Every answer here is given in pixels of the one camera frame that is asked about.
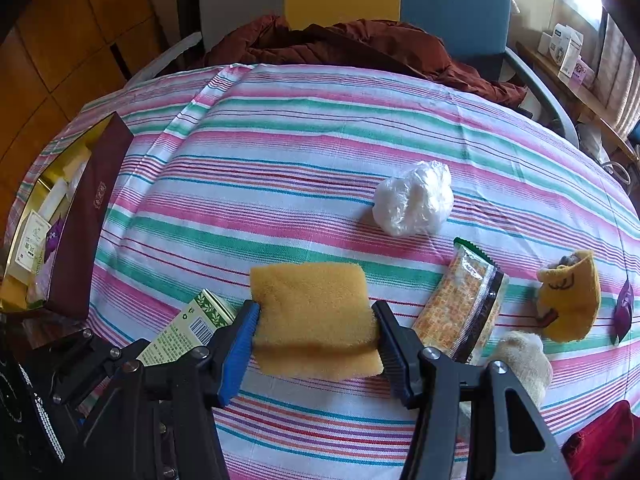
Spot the purple packet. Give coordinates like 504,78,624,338
611,277,636,346
42,215,68,263

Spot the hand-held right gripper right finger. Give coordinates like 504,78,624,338
372,300,573,480

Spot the pink green striped tablecloth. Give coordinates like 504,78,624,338
2,62,640,480

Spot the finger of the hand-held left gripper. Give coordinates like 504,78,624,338
52,339,151,406
47,329,96,377

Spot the lilac carton box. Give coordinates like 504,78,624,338
570,57,597,87

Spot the yellow sponge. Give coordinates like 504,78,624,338
249,261,386,381

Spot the green printed carton box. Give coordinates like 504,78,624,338
135,289,238,368

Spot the clear cracker snack packet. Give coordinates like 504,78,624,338
412,237,511,366

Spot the red cloth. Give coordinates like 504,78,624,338
560,400,640,480

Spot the white foam block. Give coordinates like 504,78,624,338
37,177,71,223

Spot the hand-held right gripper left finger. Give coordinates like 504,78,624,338
75,299,262,480

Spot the wooden wardrobe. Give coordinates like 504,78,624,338
0,0,183,231

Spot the wooden side shelf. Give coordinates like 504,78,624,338
515,40,640,161

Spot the grey yellow blue sofa chair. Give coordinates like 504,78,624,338
197,0,581,148

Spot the crumpled white plastic bag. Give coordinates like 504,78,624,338
371,160,455,237

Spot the rust brown padded jacket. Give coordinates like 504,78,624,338
204,14,528,108

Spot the yellow felt toy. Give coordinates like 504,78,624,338
536,250,602,343

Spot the beige striped curtain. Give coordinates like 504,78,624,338
597,10,640,136

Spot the maroon and gold tin box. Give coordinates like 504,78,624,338
0,111,136,321

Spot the beige knitted sock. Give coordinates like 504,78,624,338
460,331,553,418

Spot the white carton box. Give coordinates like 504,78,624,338
550,24,585,77

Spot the white printed paper card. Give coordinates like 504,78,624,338
14,210,48,273

